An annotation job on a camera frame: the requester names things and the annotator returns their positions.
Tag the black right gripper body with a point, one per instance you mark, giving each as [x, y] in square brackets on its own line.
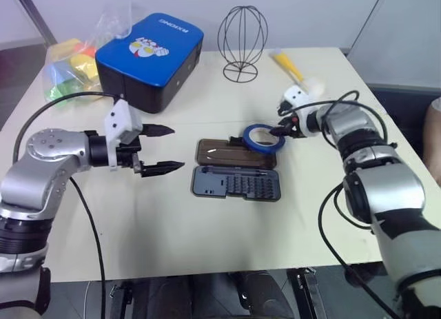
[292, 125]

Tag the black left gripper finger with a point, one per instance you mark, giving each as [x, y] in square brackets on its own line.
[156, 130]
[162, 168]

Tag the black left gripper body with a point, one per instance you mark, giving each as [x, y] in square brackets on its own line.
[129, 158]

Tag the blue tape roll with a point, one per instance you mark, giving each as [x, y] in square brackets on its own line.
[262, 147]

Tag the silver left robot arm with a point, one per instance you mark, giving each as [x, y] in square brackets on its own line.
[38, 181]

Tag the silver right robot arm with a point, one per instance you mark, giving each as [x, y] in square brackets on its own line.
[386, 184]

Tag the dark screwdriver bit case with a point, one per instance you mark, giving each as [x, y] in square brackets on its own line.
[213, 191]

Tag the slim dark screwdriver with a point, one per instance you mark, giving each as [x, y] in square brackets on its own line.
[224, 170]

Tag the blue cartoon print box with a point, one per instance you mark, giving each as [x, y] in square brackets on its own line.
[148, 57]

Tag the green foam block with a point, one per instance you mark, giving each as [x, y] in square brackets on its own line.
[63, 91]

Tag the yellow foam block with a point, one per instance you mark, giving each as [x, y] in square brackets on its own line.
[84, 67]

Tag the orange foam block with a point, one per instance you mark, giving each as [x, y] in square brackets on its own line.
[90, 51]

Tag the clear plastic bag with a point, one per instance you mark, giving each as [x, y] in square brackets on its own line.
[69, 67]

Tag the dark chair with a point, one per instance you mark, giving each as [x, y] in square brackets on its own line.
[399, 105]

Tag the blue foam block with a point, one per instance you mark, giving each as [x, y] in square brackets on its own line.
[58, 74]

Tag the bystander bare limb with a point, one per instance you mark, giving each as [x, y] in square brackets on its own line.
[433, 140]

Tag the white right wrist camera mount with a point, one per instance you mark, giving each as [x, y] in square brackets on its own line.
[295, 95]

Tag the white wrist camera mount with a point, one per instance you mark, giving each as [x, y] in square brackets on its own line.
[295, 95]
[120, 121]

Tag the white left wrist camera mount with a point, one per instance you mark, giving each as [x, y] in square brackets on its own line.
[120, 121]

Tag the black table frame bracket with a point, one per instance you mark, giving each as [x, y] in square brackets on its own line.
[120, 300]
[306, 295]

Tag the dark vertical post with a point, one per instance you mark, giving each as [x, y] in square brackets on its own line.
[36, 16]

